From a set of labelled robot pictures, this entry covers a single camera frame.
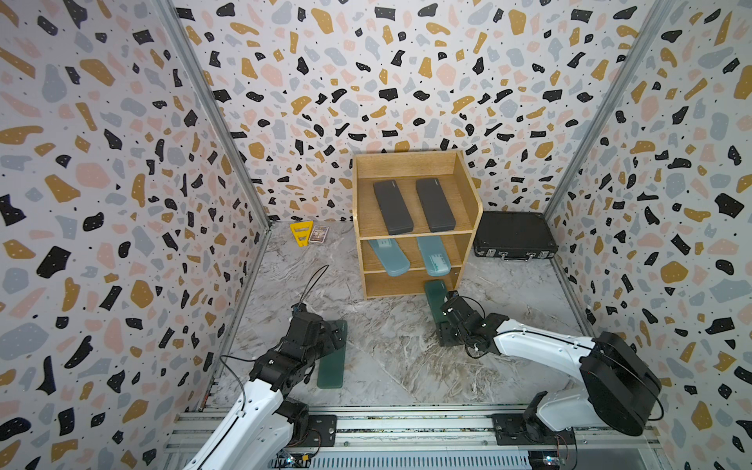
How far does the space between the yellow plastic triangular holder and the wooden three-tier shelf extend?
1.16 feet

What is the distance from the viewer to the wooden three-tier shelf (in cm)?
80

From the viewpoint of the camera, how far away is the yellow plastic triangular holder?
1.16 m
